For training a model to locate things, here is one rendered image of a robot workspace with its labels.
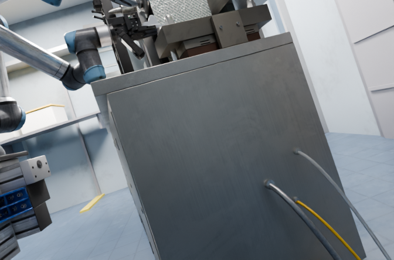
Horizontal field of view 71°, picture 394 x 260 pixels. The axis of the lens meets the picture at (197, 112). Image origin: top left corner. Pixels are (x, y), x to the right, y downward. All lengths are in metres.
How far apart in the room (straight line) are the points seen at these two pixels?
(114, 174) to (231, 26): 4.00
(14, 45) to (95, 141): 3.72
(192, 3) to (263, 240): 0.90
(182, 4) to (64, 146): 3.98
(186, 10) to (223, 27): 0.27
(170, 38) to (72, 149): 4.08
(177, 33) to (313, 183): 0.65
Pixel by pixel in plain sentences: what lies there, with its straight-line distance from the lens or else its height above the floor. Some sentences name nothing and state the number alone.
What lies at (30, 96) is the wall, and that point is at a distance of 5.11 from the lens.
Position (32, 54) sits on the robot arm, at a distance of 1.11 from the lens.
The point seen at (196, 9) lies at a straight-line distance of 1.20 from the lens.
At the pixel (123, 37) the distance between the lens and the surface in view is 1.07.
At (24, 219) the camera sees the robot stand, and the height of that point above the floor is 0.57.
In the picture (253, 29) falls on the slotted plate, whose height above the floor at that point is 0.95.
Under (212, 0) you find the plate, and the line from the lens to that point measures 1.38.
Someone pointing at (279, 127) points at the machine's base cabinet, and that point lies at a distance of 0.92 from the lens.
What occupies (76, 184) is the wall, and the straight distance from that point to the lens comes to 4.91.
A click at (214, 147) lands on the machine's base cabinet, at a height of 0.62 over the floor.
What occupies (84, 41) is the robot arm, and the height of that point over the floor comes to 1.09.
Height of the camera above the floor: 0.73
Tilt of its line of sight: 1 degrees up
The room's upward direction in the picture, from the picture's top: 18 degrees counter-clockwise
